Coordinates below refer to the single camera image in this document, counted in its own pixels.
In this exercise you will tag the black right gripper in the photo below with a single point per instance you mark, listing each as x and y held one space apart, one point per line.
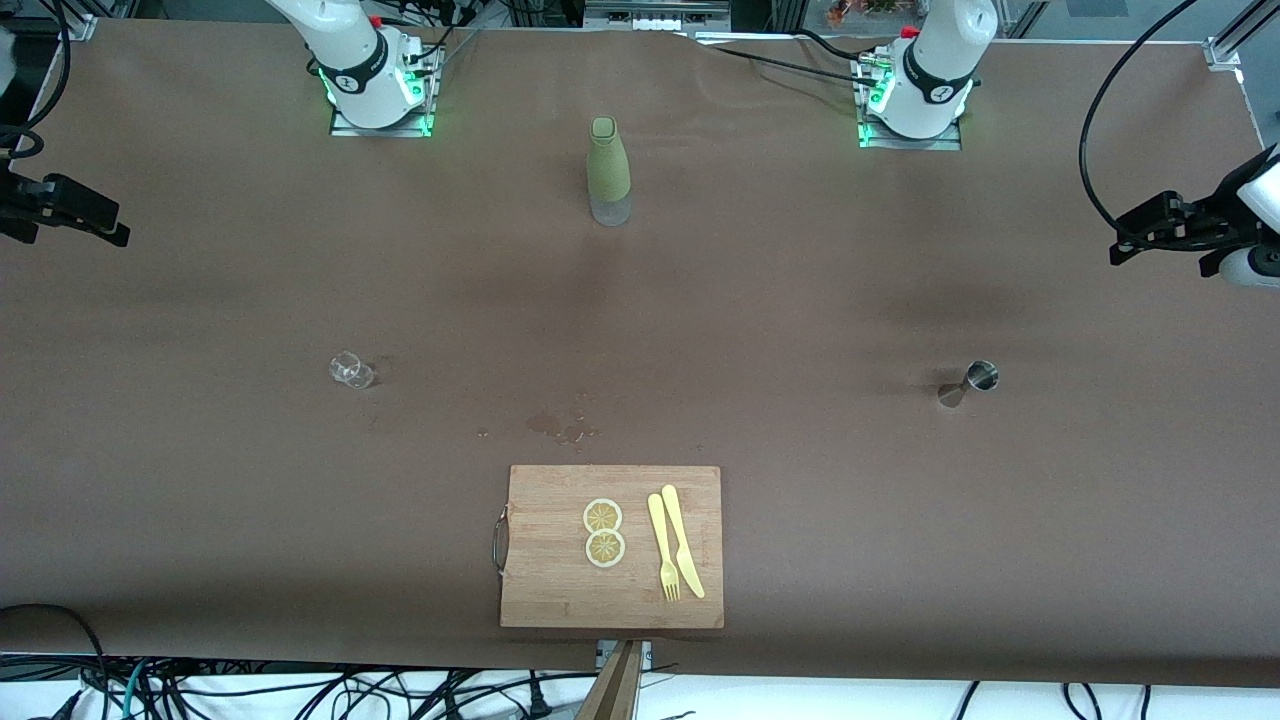
22 199

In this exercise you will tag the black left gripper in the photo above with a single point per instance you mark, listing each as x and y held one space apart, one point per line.
1206 221

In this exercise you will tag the steel double jigger measuring cup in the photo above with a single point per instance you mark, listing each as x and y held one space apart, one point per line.
982 377

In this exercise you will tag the small clear glass cup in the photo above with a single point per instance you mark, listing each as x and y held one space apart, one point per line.
350 370

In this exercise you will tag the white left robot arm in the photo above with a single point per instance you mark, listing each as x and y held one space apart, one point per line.
940 60

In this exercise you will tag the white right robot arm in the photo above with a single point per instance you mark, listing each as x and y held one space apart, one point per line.
350 50

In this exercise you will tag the brown table cover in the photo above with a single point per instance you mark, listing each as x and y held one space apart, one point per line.
900 550

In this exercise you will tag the green sleeved glass bottle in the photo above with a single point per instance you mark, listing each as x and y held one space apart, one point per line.
608 170

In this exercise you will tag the grey background device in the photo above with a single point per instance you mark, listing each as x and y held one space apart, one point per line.
655 15

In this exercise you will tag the yellow plastic knife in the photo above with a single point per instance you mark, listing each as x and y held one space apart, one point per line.
675 520

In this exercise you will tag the yellow plastic fork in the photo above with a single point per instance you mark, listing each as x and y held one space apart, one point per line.
657 530

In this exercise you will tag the wooden cutting board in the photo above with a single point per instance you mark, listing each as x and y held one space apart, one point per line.
550 585

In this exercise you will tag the lemon slice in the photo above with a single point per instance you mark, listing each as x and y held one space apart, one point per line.
602 516
605 549

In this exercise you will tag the wooden stick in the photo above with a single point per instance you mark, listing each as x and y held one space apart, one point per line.
615 690

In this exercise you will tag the aluminium frame profile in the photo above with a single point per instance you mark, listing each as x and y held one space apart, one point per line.
1235 40
80 28

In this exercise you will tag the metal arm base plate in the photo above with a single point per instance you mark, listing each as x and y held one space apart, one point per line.
345 130
945 143

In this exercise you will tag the small metal bracket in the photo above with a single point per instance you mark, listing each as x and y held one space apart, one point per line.
604 652

